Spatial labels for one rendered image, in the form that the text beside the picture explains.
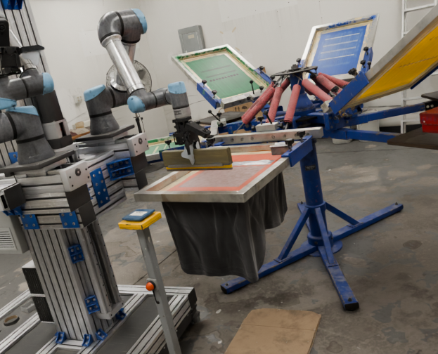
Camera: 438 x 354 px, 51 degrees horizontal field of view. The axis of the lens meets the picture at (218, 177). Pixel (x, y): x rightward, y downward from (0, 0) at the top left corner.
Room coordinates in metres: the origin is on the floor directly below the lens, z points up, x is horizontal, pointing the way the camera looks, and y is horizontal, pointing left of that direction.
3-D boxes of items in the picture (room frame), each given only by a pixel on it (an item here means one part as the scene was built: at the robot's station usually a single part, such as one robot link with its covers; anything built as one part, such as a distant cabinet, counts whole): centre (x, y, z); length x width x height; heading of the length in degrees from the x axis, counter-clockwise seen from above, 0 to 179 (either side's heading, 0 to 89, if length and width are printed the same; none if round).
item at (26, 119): (1.92, 0.75, 1.42); 0.13 x 0.12 x 0.14; 129
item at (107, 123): (2.38, 0.53, 1.31); 0.15 x 0.15 x 0.10
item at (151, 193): (2.20, -0.06, 0.97); 0.79 x 0.58 x 0.04; 146
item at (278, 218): (2.04, -0.20, 0.74); 0.46 x 0.04 x 0.42; 146
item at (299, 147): (2.24, -0.42, 0.98); 0.30 x 0.05 x 0.07; 146
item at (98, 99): (2.38, 0.52, 1.42); 0.13 x 0.12 x 0.14; 126
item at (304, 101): (3.08, -0.64, 0.67); 0.39 x 0.39 x 1.35
